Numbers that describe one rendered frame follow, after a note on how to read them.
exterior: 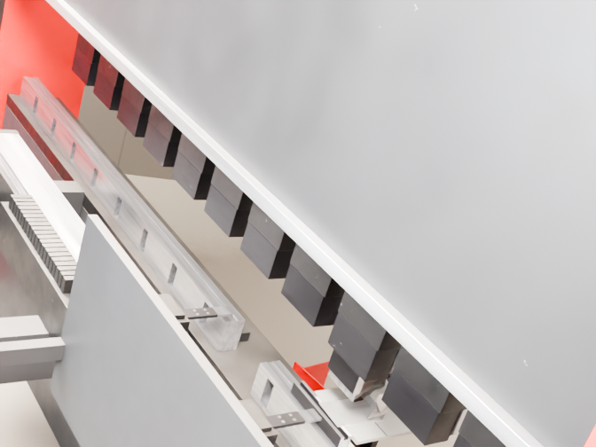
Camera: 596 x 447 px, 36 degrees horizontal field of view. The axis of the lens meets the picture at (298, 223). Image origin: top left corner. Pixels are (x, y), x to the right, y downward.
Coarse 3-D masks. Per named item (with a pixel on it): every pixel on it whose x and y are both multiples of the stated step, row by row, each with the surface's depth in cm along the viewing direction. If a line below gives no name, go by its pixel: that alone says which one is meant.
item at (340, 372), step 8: (336, 352) 201; (336, 360) 201; (336, 368) 201; (344, 368) 199; (336, 376) 201; (344, 376) 199; (352, 376) 196; (344, 384) 199; (352, 384) 196; (360, 384) 196; (344, 392) 200; (352, 392) 196; (352, 400) 198
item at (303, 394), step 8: (296, 384) 212; (304, 384) 213; (296, 392) 212; (304, 392) 210; (312, 392) 211; (304, 400) 210; (312, 400) 208; (304, 408) 210; (312, 408) 207; (320, 408) 208; (320, 416) 205; (328, 416) 206; (320, 424) 205; (328, 424) 202; (328, 432) 202; (336, 432) 200; (344, 432) 201; (336, 440) 200; (344, 440) 200
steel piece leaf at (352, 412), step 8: (336, 400) 211; (344, 400) 212; (368, 400) 213; (336, 408) 208; (344, 408) 209; (352, 408) 210; (360, 408) 211; (368, 408) 212; (376, 408) 211; (344, 416) 206; (352, 416) 207; (360, 416) 208; (384, 416) 209; (352, 424) 204
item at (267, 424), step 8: (240, 400) 195; (248, 400) 195; (248, 408) 193; (256, 408) 194; (256, 416) 191; (272, 416) 198; (280, 416) 198; (288, 416) 199; (296, 416) 200; (304, 416) 201; (312, 416) 202; (264, 424) 189; (272, 424) 195; (280, 424) 196; (288, 424) 197; (296, 424) 199; (264, 432) 189; (272, 432) 190; (272, 440) 190
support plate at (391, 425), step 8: (320, 392) 212; (328, 392) 213; (336, 392) 214; (376, 392) 219; (328, 400) 210; (392, 416) 212; (360, 424) 205; (368, 424) 206; (384, 424) 208; (392, 424) 209; (400, 424) 210; (352, 432) 202; (360, 432) 203; (368, 432) 204; (376, 432) 204; (392, 432) 206; (400, 432) 207; (408, 432) 209; (360, 440) 200; (368, 440) 201; (376, 440) 203
